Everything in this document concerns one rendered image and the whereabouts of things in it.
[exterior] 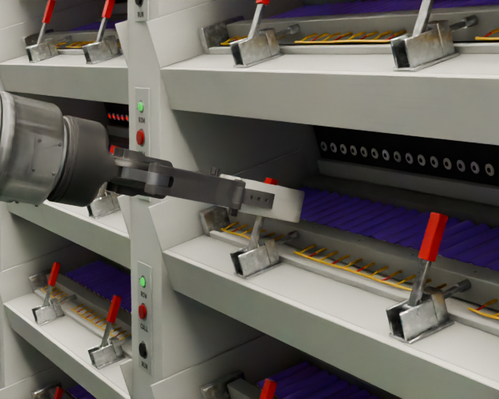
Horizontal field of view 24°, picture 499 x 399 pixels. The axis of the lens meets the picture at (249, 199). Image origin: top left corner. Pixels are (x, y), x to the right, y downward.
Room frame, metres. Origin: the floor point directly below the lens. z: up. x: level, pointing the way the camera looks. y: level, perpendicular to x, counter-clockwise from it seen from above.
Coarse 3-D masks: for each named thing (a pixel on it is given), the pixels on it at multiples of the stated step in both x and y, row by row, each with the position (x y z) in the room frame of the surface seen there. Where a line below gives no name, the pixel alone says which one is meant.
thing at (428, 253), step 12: (432, 216) 0.83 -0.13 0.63; (444, 216) 0.82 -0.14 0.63; (432, 228) 0.82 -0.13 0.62; (444, 228) 0.82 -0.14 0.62; (432, 240) 0.82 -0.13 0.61; (420, 252) 0.83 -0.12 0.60; (432, 252) 0.82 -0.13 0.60; (420, 264) 0.82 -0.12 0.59; (420, 276) 0.82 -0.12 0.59; (420, 288) 0.82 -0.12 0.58; (420, 300) 0.82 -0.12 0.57
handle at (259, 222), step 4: (268, 180) 1.07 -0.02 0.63; (272, 180) 1.06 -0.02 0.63; (276, 180) 1.06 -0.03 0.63; (276, 184) 1.06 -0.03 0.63; (260, 216) 1.06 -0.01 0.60; (256, 220) 1.06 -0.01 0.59; (260, 220) 1.06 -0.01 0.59; (256, 224) 1.06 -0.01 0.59; (260, 224) 1.06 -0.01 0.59; (256, 228) 1.06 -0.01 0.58; (260, 228) 1.06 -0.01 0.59; (252, 232) 1.06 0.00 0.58; (256, 232) 1.06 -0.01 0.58; (260, 232) 1.06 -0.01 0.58; (252, 236) 1.06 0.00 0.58; (256, 236) 1.06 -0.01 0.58; (252, 240) 1.06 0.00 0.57; (256, 240) 1.06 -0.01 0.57; (252, 244) 1.06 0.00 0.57; (256, 244) 1.06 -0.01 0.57; (248, 248) 1.06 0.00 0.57; (252, 248) 1.05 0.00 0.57
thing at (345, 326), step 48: (432, 192) 1.07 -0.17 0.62; (480, 192) 1.00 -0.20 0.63; (192, 240) 1.22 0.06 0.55; (192, 288) 1.16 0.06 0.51; (240, 288) 1.04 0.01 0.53; (288, 288) 0.99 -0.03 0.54; (336, 288) 0.96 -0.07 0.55; (288, 336) 0.97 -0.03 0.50; (336, 336) 0.89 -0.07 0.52; (384, 336) 0.83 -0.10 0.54; (432, 336) 0.81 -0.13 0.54; (480, 336) 0.78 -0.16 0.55; (384, 384) 0.84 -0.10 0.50; (432, 384) 0.77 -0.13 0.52; (480, 384) 0.72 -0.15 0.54
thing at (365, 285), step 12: (228, 240) 1.17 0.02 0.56; (240, 240) 1.15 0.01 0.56; (300, 264) 1.03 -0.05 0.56; (312, 264) 1.01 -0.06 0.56; (336, 276) 0.97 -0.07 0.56; (348, 276) 0.96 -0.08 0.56; (360, 288) 0.94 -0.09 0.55; (372, 288) 0.92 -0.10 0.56; (384, 288) 0.91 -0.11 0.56; (396, 300) 0.89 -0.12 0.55; (456, 312) 0.82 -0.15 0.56; (468, 324) 0.81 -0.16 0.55; (480, 324) 0.79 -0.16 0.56; (492, 324) 0.78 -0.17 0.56
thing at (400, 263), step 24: (240, 216) 1.19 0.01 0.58; (312, 240) 1.05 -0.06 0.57; (336, 240) 1.01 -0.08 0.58; (360, 240) 0.99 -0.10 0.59; (336, 264) 0.99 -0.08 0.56; (360, 264) 0.98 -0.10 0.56; (384, 264) 0.95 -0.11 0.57; (408, 264) 0.91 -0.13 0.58; (432, 264) 0.88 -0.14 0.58; (456, 264) 0.87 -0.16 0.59; (408, 288) 0.89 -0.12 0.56; (480, 288) 0.83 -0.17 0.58; (480, 312) 0.80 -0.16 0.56
